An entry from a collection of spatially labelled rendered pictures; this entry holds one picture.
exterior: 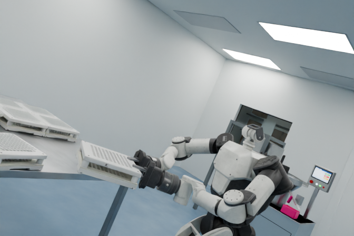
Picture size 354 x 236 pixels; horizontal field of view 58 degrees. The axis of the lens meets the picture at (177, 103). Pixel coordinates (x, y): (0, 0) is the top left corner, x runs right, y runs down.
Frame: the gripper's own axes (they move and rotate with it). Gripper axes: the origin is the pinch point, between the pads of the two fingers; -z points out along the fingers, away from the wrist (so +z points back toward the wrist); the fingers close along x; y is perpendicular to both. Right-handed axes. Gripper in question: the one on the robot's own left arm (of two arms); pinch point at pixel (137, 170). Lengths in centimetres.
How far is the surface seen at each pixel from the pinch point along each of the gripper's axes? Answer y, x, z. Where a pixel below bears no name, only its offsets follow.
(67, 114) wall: 423, 55, -61
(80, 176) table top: 29.7, 20.2, -19.3
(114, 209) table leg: 59, 41, 9
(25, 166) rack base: 7.4, 17.2, -43.2
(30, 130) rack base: 67, 17, -55
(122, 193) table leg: 59, 30, 9
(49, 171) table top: 16.6, 19.0, -33.7
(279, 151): 289, -35, 243
